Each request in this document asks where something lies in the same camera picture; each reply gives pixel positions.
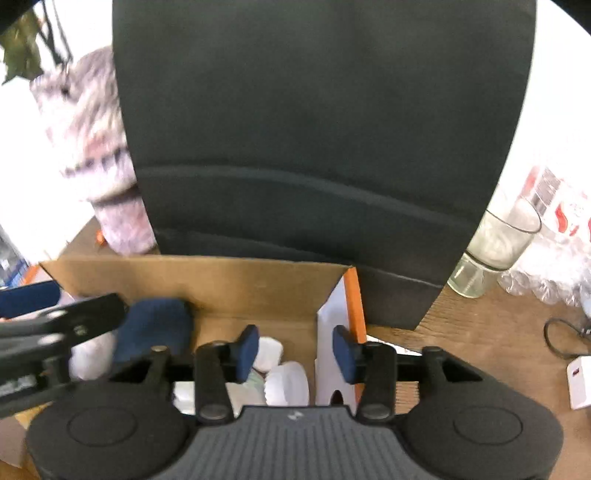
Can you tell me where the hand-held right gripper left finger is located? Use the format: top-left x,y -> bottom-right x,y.
111,324 -> 260,424

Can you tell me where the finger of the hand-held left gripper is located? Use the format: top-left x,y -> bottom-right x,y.
0,281 -> 62,319
0,293 -> 127,354

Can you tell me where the shrink-wrapped water bottle pack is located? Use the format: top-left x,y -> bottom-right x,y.
499,164 -> 591,319

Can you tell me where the pink mottled vase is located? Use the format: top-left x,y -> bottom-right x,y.
30,46 -> 160,254

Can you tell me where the clear glass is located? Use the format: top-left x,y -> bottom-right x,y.
447,197 -> 542,298

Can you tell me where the red cardboard box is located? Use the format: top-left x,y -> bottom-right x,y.
0,256 -> 369,467

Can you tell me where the iridescent bubble wrap bag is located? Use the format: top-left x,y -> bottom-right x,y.
69,330 -> 118,381

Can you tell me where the thin black cable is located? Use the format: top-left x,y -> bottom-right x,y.
544,318 -> 591,358

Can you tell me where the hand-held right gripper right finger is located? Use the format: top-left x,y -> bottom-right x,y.
332,324 -> 483,424

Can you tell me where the dark blue cloth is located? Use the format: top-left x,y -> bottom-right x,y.
113,298 -> 195,370

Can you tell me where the white round jar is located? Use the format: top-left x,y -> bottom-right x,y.
252,337 -> 283,374

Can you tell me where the white power adapter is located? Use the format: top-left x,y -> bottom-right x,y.
567,355 -> 591,411

